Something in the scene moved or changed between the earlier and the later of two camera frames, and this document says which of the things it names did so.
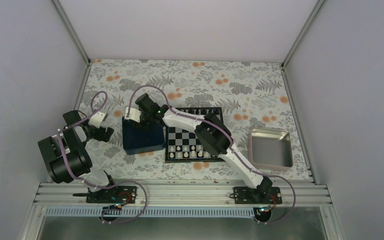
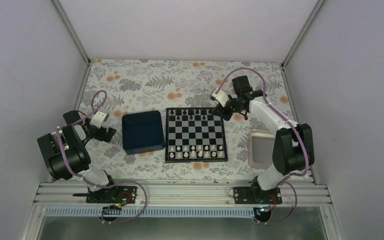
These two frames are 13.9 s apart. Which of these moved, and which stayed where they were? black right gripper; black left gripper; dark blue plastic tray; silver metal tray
Moved: black right gripper
Stayed: silver metal tray; black left gripper; dark blue plastic tray
